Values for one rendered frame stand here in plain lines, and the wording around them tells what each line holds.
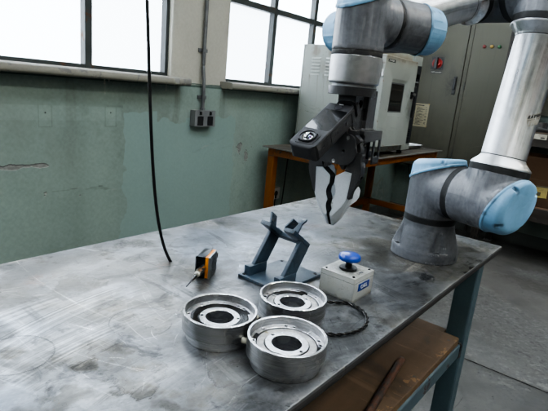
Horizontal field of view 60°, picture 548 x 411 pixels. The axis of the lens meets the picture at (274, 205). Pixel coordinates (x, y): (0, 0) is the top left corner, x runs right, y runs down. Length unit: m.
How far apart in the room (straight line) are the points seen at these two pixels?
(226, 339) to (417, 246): 0.58
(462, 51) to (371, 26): 3.83
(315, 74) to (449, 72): 1.73
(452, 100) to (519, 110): 3.49
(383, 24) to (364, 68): 0.07
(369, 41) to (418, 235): 0.53
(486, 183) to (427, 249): 0.20
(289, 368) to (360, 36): 0.45
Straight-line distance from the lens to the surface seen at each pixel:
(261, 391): 0.60
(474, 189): 1.02
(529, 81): 1.04
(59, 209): 2.32
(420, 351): 1.28
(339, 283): 0.85
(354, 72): 0.70
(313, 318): 0.72
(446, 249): 1.12
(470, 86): 4.47
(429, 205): 1.09
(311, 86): 3.12
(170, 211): 2.68
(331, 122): 0.68
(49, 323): 0.75
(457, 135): 4.49
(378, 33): 0.72
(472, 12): 1.09
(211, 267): 0.88
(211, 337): 0.65
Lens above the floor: 1.15
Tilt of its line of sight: 14 degrees down
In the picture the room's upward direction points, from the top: 6 degrees clockwise
